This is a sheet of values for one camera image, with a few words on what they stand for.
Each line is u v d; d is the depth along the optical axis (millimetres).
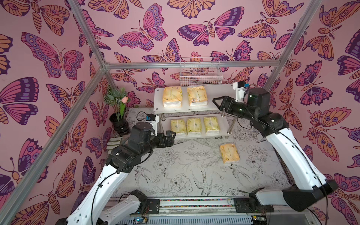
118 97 852
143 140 469
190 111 738
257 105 487
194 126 973
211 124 948
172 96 728
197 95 754
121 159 420
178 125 973
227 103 564
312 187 378
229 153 890
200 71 947
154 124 574
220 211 729
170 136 574
